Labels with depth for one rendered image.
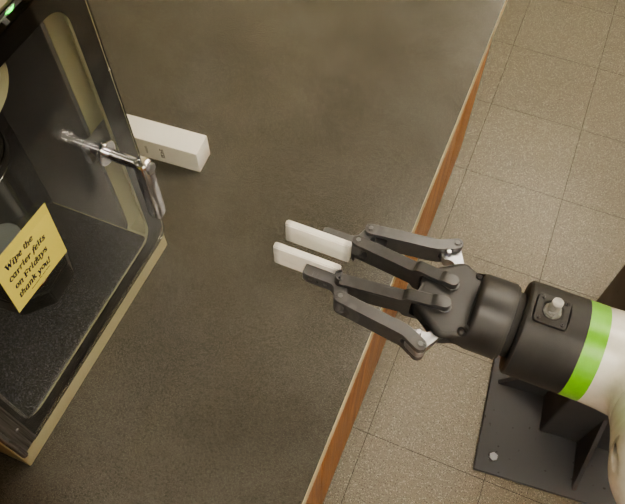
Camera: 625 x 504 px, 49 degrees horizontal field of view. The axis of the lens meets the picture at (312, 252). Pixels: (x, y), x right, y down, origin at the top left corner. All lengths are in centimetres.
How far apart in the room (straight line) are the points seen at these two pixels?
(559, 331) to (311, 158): 51
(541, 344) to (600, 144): 185
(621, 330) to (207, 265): 52
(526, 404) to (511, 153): 85
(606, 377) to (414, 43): 71
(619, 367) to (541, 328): 7
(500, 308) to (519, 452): 123
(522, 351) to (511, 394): 126
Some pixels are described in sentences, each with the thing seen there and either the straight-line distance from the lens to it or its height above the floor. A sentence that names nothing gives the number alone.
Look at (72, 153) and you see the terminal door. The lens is 67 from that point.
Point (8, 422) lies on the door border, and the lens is 76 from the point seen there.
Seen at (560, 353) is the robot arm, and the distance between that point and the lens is 64.
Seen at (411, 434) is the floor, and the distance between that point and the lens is 182.
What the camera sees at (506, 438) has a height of 1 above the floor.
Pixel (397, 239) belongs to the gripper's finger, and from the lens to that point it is 68.
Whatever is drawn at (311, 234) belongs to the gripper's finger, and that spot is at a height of 116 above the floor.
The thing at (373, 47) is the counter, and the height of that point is 94.
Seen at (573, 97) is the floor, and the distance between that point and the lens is 256.
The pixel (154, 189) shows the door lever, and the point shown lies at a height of 117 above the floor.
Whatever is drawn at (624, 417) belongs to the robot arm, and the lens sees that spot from 59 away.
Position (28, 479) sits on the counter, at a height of 94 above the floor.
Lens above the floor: 173
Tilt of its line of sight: 59 degrees down
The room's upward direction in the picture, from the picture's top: straight up
